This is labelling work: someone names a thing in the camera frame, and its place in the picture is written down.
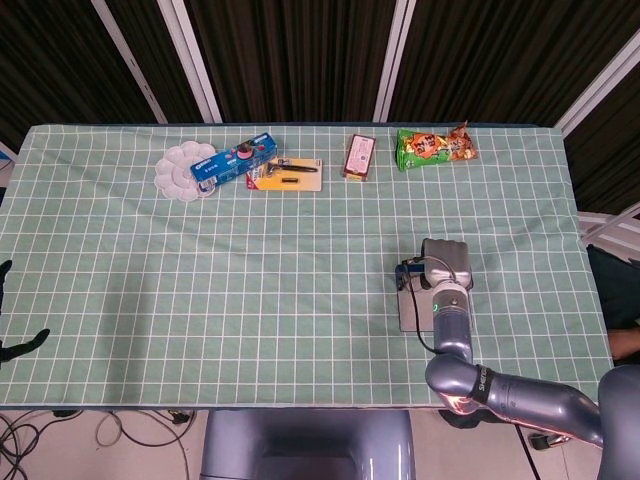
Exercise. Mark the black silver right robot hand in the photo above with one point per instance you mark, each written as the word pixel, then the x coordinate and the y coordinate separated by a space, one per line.
pixel 447 260

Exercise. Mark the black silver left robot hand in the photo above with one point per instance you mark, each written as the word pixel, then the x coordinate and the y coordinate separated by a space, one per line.
pixel 20 347

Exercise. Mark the blue folding glasses case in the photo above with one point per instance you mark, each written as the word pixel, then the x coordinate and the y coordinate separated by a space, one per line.
pixel 406 315

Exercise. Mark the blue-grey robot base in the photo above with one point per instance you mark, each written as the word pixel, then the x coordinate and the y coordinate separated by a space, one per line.
pixel 310 440

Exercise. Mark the person's bare forearm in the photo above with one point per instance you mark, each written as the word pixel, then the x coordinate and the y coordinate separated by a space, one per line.
pixel 625 345

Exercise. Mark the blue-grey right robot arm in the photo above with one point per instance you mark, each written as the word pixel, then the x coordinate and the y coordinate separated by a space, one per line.
pixel 452 325

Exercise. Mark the green orange snack bag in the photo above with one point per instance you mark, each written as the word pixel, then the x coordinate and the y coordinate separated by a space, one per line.
pixel 430 147

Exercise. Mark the small brown red box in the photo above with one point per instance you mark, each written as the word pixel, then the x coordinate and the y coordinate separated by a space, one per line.
pixel 359 155

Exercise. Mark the razor on yellow card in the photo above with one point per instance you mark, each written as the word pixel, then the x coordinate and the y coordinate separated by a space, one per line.
pixel 300 182

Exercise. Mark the person in dark shirt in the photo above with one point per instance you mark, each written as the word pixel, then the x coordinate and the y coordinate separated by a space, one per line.
pixel 617 285

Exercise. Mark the black power plug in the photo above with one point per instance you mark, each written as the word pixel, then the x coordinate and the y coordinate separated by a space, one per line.
pixel 179 417

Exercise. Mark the white blue board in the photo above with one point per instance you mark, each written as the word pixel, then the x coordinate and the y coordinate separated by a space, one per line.
pixel 6 162

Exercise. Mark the green checkered tablecloth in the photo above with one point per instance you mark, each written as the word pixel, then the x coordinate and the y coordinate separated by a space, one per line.
pixel 200 300

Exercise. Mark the chrome caster wheel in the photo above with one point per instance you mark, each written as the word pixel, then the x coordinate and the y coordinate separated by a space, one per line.
pixel 545 442

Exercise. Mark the white flower paint palette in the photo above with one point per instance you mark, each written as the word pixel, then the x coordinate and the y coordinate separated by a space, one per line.
pixel 172 170

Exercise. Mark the blue Oreo cookie box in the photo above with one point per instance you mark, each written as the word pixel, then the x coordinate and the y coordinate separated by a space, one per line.
pixel 225 162

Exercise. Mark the black pleated curtain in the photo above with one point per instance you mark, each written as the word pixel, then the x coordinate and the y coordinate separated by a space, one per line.
pixel 300 55

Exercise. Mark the white metal rack frame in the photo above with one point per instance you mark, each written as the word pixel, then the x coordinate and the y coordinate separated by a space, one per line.
pixel 605 225

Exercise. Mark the white corner partition post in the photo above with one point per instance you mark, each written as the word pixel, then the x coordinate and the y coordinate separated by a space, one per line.
pixel 600 82

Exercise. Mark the thin white partition post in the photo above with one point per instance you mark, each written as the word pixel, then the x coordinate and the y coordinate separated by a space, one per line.
pixel 130 62

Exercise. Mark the wide double white post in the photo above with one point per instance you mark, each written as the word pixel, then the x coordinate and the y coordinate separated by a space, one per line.
pixel 192 62

